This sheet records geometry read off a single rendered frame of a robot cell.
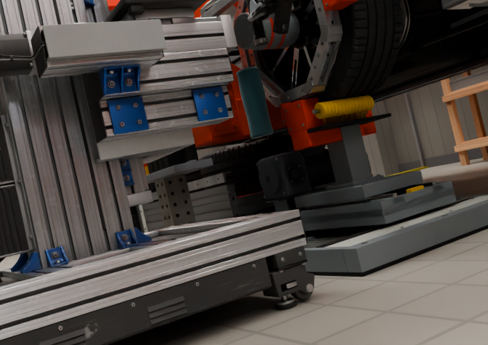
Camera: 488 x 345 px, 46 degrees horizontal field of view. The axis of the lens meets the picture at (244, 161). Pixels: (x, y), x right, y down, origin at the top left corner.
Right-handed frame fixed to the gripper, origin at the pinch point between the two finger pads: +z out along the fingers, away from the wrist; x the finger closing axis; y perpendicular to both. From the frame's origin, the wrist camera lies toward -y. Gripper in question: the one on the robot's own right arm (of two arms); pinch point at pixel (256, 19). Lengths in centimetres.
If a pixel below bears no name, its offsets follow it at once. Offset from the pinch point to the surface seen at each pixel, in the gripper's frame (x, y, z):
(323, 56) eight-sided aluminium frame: -20.9, -14.8, -4.4
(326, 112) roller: -22.4, -33.1, 2.2
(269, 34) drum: -12.6, -1.5, 10.9
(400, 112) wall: -485, -1, 375
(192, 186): -14, -46, 98
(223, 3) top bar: -1.6, 13.3, 18.8
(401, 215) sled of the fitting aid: -30, -72, -13
